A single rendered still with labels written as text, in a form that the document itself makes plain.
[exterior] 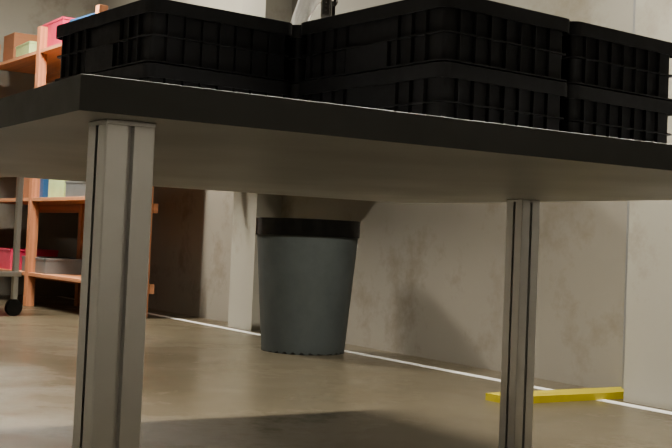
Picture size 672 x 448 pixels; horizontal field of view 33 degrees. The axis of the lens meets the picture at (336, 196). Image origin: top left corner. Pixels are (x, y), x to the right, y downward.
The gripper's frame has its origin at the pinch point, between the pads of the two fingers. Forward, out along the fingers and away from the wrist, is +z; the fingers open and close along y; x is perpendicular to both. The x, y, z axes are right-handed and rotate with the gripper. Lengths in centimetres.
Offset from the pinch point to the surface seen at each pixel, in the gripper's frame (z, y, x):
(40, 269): 73, -525, -260
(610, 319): 73, -221, 88
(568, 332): 80, -239, 74
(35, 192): 19, -533, -270
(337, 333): 90, -305, -28
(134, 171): 40, 105, -8
